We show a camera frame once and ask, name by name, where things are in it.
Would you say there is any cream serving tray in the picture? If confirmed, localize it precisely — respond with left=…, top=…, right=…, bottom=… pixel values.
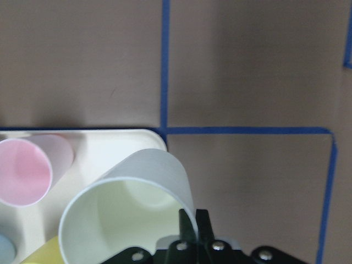
left=1, top=128, right=167, bottom=263

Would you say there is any yellow plastic cup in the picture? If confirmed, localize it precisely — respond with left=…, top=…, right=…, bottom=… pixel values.
left=21, top=236, right=65, bottom=264

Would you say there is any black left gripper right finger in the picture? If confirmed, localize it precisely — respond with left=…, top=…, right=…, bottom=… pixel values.
left=196, top=209, right=215, bottom=246

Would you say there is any pink plastic cup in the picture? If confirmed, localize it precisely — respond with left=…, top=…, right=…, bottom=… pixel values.
left=1, top=134, right=74, bottom=207

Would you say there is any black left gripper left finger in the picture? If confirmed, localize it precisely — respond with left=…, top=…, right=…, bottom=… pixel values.
left=179, top=209, right=198, bottom=248

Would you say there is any light blue plastic cup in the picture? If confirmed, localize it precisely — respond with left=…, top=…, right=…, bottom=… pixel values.
left=0, top=234, right=17, bottom=264

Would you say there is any white plastic cup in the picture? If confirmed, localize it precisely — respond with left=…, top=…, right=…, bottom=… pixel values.
left=58, top=148, right=198, bottom=263

